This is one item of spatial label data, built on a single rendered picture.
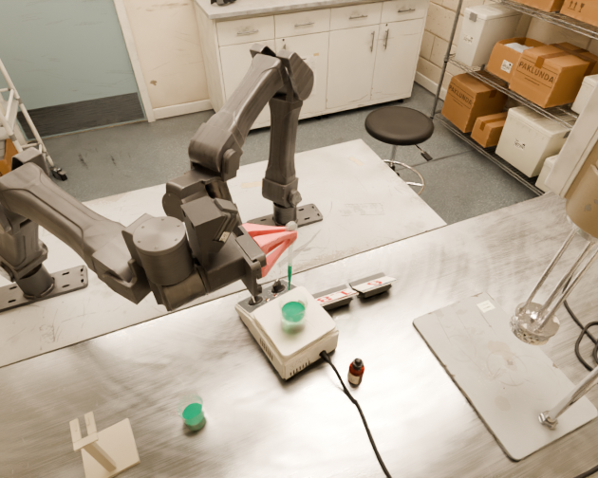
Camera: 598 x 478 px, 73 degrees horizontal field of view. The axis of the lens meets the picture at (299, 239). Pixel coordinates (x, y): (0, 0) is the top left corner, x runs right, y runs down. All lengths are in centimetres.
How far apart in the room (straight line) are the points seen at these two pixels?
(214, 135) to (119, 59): 278
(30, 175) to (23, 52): 285
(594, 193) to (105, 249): 59
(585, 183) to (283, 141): 57
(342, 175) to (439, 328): 58
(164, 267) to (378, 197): 82
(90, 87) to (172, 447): 305
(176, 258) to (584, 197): 48
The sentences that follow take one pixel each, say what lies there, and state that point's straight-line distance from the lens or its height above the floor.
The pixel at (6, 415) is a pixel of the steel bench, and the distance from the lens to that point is 94.
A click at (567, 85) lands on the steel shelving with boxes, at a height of 68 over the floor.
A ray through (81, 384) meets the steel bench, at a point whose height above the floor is 90.
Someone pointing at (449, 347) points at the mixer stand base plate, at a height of 91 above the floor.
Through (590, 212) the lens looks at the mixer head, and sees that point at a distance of 59.
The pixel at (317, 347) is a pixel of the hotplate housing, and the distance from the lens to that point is 77.
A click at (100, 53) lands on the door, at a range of 347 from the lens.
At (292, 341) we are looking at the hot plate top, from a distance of 75.
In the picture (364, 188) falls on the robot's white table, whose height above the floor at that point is 90.
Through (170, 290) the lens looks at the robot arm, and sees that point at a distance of 52.
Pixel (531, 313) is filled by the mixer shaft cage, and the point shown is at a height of 108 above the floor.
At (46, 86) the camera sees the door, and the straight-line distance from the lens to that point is 357.
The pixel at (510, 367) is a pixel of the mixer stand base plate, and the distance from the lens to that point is 91.
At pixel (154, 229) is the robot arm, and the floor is 132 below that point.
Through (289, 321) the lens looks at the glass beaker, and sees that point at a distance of 72.
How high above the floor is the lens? 163
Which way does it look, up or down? 44 degrees down
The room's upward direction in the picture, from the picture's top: straight up
